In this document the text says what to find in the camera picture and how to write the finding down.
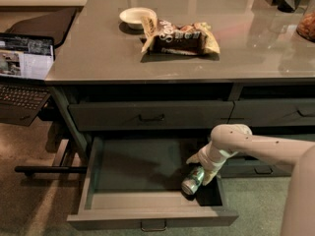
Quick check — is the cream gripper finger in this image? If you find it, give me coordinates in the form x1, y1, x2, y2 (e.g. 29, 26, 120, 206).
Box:
203, 170, 218, 186
186, 153, 200, 164

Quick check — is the green 7up soda can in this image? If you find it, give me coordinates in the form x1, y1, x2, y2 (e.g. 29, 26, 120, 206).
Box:
181, 166, 205, 196

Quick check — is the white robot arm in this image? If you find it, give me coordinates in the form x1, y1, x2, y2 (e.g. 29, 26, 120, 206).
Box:
187, 124, 315, 236

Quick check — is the grey bottom right drawer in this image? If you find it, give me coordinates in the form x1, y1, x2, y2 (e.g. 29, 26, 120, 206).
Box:
220, 156, 289, 178

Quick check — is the grey top left drawer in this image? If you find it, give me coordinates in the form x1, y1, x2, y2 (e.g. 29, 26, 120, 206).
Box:
68, 100, 233, 131

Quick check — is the open grey middle drawer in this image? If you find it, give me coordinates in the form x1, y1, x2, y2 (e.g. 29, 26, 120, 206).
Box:
67, 137, 238, 231

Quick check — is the grey top right drawer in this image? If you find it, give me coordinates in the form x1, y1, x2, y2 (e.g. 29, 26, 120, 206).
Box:
228, 98, 315, 127

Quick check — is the brown chip bag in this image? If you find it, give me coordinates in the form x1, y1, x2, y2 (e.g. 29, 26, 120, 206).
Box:
141, 17, 221, 56

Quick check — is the white ceramic bowl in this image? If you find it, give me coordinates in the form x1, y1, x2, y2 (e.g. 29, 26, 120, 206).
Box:
119, 7, 157, 30

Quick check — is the glass jar of snacks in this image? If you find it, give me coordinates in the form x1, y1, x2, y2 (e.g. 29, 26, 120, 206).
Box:
296, 0, 315, 42

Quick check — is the black laptop stand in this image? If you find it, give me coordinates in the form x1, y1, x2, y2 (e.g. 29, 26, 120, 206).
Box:
14, 121, 89, 178

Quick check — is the open black laptop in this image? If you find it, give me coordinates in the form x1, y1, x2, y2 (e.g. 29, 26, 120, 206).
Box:
0, 32, 55, 126

